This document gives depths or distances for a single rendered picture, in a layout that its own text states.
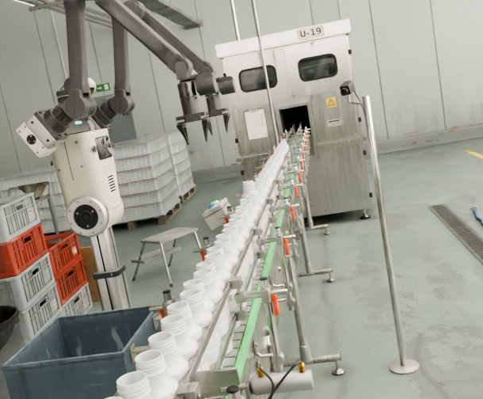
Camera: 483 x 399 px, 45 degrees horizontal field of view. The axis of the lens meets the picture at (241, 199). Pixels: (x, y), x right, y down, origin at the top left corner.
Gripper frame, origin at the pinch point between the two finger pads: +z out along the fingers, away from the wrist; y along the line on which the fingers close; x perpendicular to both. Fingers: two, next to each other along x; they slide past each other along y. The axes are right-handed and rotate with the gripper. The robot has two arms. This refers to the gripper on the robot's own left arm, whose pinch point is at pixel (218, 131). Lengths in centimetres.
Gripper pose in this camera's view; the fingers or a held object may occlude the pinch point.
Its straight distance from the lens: 242.6
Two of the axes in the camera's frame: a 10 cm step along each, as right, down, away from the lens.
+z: 1.8, 9.7, 1.7
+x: -1.3, 1.9, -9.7
